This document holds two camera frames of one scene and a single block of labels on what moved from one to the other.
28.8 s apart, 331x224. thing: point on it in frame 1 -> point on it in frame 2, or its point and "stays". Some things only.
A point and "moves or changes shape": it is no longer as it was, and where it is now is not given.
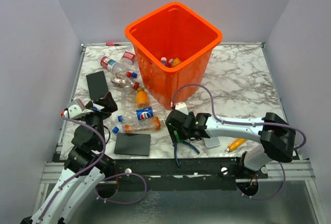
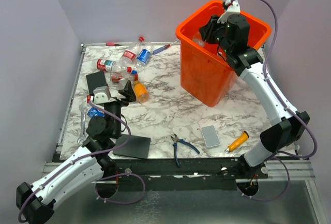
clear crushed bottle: [129, 101] -> [197, 39]
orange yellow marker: [236, 144] stays
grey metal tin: [212, 142] stays
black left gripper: [107, 102] -> [129, 94]
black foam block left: [97, 85] stays
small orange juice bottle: [141, 98] moves or changes shape
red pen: [111, 44] stays
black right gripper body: [181, 133] -> [218, 32]
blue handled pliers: [176, 151] stays
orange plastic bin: [174, 44] -> [205, 73]
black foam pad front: [132, 144] stays
